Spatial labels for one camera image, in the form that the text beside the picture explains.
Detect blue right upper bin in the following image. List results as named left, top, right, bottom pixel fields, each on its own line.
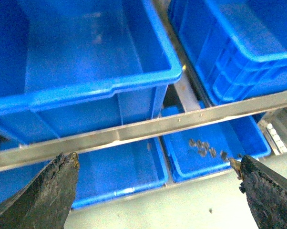
left=168, top=0, right=287, bottom=105

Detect blue middle upper bin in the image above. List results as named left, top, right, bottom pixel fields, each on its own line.
left=0, top=0, right=182, bottom=145

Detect blue bin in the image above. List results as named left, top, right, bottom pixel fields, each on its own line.
left=0, top=0, right=182, bottom=145
left=168, top=0, right=287, bottom=105
left=162, top=116, right=271, bottom=182
left=0, top=138, right=168, bottom=209

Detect metal shelf divider rail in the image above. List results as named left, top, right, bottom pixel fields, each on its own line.
left=153, top=0, right=200, bottom=112

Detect small black metal parts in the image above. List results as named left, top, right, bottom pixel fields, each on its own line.
left=188, top=138, right=229, bottom=162

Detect white roller track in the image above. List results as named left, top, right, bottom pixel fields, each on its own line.
left=266, top=123, right=287, bottom=156

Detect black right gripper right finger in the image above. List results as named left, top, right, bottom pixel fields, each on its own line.
left=229, top=155, right=287, bottom=229

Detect metal shelf front rail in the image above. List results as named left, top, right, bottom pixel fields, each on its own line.
left=0, top=91, right=287, bottom=172

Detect blue lower right bin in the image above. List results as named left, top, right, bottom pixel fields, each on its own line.
left=162, top=116, right=271, bottom=182

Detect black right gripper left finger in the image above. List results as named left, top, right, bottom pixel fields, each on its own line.
left=0, top=152, right=79, bottom=229

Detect blue lower middle bin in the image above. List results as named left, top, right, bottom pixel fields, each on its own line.
left=0, top=138, right=168, bottom=209

